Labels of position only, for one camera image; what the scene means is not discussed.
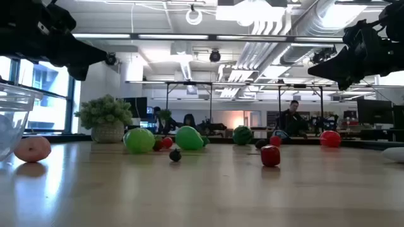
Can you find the striped green watermelon toy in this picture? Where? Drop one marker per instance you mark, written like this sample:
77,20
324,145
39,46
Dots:
242,135

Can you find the overhead light bar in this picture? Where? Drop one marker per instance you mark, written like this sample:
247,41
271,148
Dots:
173,37

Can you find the dark blueberry toy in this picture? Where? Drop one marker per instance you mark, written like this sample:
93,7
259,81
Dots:
175,155

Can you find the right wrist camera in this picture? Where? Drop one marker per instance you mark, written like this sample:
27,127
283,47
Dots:
360,31

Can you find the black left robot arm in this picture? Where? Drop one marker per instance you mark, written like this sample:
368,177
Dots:
15,28

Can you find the small red round fruit toy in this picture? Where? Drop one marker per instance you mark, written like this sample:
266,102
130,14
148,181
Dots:
275,141

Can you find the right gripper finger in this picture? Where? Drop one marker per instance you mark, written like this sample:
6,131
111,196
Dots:
331,67

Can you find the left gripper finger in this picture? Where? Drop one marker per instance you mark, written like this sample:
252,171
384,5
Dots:
88,56

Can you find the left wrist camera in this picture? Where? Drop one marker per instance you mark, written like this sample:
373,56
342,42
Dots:
58,17

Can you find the clear plastic tupperware container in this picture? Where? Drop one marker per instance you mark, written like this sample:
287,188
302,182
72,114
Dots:
12,119

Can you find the dark red cherry toy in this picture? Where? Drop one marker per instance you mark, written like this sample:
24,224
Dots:
158,145

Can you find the large red tomato toy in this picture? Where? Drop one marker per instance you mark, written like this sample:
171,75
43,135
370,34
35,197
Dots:
330,138

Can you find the black monitor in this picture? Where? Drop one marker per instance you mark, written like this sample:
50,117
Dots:
375,112
399,116
135,107

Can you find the potted green artificial plant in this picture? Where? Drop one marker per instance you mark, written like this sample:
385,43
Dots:
104,119

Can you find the black metal stand frame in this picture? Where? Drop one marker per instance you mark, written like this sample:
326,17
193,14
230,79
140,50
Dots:
189,83
300,85

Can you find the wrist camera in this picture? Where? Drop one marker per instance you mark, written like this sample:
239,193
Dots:
58,17
360,31

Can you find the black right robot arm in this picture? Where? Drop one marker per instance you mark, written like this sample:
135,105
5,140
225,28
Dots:
394,38

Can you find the dark blackberry toy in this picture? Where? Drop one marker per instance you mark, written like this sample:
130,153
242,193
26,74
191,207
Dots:
260,143

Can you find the plain green apple toy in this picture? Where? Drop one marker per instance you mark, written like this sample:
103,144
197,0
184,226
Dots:
188,138

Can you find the person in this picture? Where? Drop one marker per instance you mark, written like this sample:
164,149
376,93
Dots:
292,119

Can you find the bright red cherry toy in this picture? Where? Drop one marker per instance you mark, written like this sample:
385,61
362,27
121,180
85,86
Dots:
167,142

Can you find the pink peach toy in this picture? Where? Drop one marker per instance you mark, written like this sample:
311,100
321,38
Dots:
32,149

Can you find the silver ventilation duct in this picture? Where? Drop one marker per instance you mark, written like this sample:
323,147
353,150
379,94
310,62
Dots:
309,28

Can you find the black ceiling spotlight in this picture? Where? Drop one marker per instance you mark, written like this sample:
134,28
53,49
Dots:
215,56
110,59

